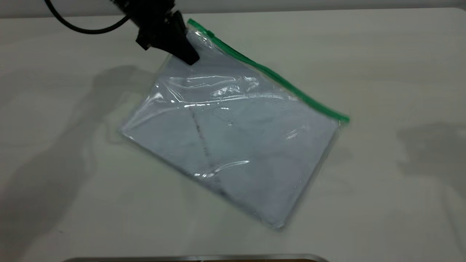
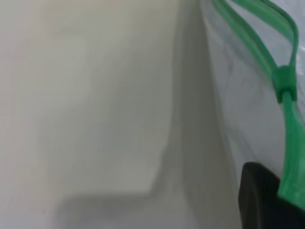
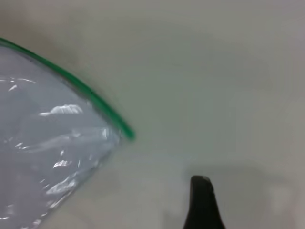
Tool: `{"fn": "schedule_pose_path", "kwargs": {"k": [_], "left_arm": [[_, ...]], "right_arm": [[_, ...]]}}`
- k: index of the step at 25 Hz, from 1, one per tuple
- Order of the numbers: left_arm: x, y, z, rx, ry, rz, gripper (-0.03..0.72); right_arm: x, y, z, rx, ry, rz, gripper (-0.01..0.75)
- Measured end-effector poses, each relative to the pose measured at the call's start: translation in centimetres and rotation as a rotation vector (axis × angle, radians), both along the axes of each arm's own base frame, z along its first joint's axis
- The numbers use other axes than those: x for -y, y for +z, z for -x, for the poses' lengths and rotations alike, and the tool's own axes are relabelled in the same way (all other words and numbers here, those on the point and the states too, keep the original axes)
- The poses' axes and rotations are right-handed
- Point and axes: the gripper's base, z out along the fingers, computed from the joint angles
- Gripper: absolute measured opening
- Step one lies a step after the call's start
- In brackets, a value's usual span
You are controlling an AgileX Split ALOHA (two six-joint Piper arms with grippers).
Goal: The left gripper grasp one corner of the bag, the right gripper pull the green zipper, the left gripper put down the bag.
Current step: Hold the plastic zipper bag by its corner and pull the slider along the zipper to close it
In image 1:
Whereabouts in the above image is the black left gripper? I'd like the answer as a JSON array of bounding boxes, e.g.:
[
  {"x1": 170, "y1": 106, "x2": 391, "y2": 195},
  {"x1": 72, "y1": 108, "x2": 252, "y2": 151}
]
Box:
[{"x1": 109, "y1": 0, "x2": 200, "y2": 66}]

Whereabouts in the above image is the clear plastic bag green zipper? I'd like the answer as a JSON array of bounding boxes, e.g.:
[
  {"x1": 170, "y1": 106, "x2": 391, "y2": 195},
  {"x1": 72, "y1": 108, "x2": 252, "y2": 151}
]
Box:
[{"x1": 118, "y1": 18, "x2": 351, "y2": 232}]

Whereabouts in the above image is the silver metal edge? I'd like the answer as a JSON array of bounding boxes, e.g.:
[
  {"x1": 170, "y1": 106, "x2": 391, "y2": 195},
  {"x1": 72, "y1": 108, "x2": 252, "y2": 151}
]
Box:
[{"x1": 62, "y1": 254, "x2": 330, "y2": 262}]

